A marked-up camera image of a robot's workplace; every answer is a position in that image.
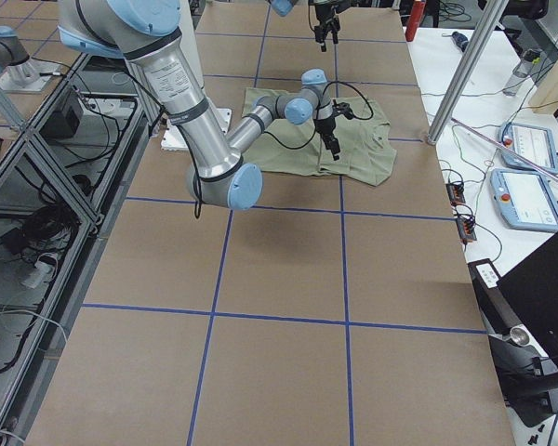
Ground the blue teach pendant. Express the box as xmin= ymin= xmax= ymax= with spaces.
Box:
xmin=498 ymin=123 xmax=558 ymax=174
xmin=490 ymin=168 xmax=558 ymax=233

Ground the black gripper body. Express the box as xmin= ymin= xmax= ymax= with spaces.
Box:
xmin=316 ymin=118 xmax=336 ymax=139
xmin=312 ymin=2 xmax=340 ymax=33

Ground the clear water bottle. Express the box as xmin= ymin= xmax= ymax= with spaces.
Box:
xmin=502 ymin=48 xmax=542 ymax=97

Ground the metal reaching stick white hook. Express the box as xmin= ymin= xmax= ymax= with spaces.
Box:
xmin=451 ymin=118 xmax=558 ymax=184

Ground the lower blue teach pendant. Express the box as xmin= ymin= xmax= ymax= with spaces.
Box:
xmin=490 ymin=168 xmax=558 ymax=233

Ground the aluminium frame post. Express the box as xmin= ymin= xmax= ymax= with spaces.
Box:
xmin=426 ymin=0 xmax=509 ymax=145

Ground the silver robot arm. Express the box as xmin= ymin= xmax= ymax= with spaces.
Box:
xmin=58 ymin=1 xmax=340 ymax=210
xmin=268 ymin=0 xmax=350 ymax=52

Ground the upper blue teach pendant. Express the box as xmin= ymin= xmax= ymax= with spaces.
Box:
xmin=498 ymin=123 xmax=558 ymax=174

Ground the black monitor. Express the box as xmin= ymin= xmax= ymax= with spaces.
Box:
xmin=498 ymin=231 xmax=558 ymax=367

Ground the red cylinder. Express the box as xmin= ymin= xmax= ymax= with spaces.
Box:
xmin=405 ymin=0 xmax=426 ymax=42

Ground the light green long-sleeve shirt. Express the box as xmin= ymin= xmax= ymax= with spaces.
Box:
xmin=244 ymin=96 xmax=396 ymax=186

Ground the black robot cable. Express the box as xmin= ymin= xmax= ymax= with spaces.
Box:
xmin=263 ymin=80 xmax=376 ymax=151

